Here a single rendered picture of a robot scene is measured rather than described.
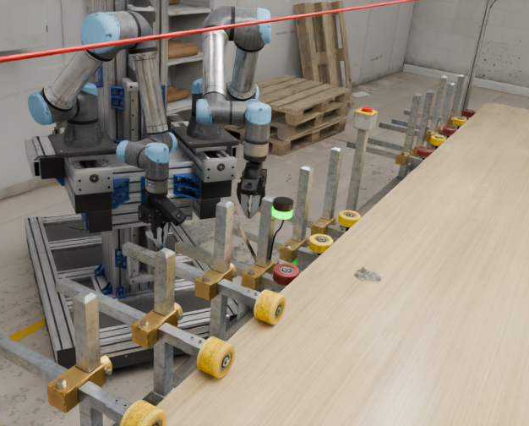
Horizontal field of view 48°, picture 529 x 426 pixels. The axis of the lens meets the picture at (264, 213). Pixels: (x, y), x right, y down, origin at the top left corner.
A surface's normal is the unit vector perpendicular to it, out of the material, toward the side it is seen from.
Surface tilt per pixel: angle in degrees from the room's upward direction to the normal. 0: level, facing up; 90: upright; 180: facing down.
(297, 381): 0
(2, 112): 90
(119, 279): 90
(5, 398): 0
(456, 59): 90
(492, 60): 90
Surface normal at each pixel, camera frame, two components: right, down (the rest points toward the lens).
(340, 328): 0.08, -0.90
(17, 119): 0.82, 0.30
